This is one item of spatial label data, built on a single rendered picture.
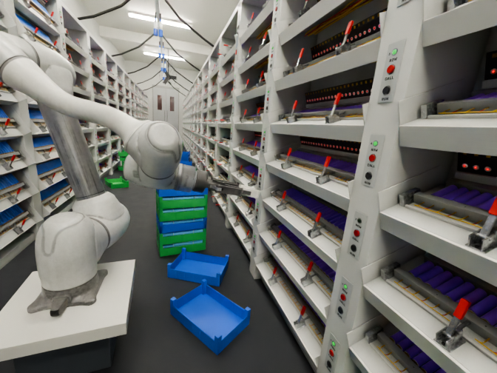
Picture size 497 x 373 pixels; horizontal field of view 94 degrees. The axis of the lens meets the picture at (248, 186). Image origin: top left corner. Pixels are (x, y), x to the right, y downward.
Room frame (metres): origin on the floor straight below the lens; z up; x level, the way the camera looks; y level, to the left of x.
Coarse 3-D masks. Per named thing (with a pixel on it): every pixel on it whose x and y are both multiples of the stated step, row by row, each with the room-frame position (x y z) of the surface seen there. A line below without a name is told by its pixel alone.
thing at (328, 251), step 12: (264, 192) 1.18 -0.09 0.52; (264, 204) 1.16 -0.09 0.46; (276, 204) 1.08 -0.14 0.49; (288, 204) 1.04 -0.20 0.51; (276, 216) 1.03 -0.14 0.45; (288, 216) 0.93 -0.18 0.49; (288, 228) 0.91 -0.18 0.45; (300, 228) 0.83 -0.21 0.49; (312, 228) 0.81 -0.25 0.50; (324, 228) 0.79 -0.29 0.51; (312, 240) 0.74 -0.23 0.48; (324, 240) 0.72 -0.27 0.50; (324, 252) 0.66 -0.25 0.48; (336, 252) 0.60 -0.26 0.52; (336, 264) 0.61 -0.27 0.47
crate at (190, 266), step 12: (192, 252) 1.32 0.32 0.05; (168, 264) 1.13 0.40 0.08; (180, 264) 1.26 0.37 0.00; (192, 264) 1.27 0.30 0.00; (204, 264) 1.28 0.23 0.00; (216, 264) 1.29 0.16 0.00; (228, 264) 1.27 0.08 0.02; (168, 276) 1.13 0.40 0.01; (180, 276) 1.12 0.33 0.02; (192, 276) 1.11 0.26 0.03; (204, 276) 1.10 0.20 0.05; (216, 276) 1.09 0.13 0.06
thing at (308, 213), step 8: (280, 192) 1.14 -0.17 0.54; (280, 200) 1.09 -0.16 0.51; (288, 200) 1.04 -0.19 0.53; (296, 208) 0.98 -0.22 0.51; (304, 208) 0.93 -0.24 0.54; (312, 216) 0.85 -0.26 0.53; (320, 224) 0.81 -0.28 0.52; (328, 224) 0.77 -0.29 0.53; (336, 232) 0.72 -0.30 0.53; (336, 240) 0.70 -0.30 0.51
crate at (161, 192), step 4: (160, 192) 1.33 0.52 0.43; (164, 192) 1.34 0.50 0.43; (168, 192) 1.35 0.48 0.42; (172, 192) 1.36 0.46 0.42; (176, 192) 1.37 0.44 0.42; (180, 192) 1.38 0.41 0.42; (184, 192) 1.39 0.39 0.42; (188, 192) 1.40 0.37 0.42; (192, 192) 1.41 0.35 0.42; (196, 192) 1.43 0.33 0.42; (200, 192) 1.44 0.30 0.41; (204, 192) 1.45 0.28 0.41; (160, 196) 1.33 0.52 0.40; (164, 196) 1.34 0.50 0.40; (168, 196) 1.35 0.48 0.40
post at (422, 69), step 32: (416, 0) 0.54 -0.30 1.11; (384, 32) 0.60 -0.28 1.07; (416, 32) 0.52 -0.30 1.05; (480, 32) 0.57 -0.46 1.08; (384, 64) 0.58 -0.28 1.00; (416, 64) 0.52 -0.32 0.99; (448, 64) 0.55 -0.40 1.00; (480, 64) 0.58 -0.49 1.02; (384, 128) 0.55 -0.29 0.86; (384, 160) 0.53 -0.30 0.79; (416, 160) 0.54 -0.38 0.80; (448, 160) 0.57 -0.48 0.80; (352, 192) 0.60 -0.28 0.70; (352, 224) 0.58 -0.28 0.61; (384, 256) 0.53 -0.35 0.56; (352, 288) 0.54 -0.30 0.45; (352, 320) 0.52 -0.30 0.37
